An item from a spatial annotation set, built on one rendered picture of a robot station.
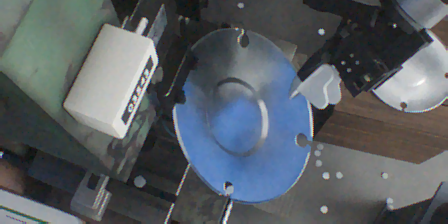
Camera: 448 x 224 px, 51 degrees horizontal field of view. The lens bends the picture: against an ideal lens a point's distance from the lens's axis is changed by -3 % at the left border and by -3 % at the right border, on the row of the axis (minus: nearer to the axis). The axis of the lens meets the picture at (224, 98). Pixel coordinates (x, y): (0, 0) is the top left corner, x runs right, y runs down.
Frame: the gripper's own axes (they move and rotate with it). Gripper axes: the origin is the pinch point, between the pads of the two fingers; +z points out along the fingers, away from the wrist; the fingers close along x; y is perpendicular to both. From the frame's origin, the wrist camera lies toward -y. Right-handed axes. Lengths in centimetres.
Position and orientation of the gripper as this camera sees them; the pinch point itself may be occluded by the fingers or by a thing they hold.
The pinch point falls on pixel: (293, 88)
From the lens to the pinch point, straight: 71.2
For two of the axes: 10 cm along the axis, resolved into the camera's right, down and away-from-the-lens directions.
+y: 5.2, 8.1, -2.8
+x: 6.4, -1.6, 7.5
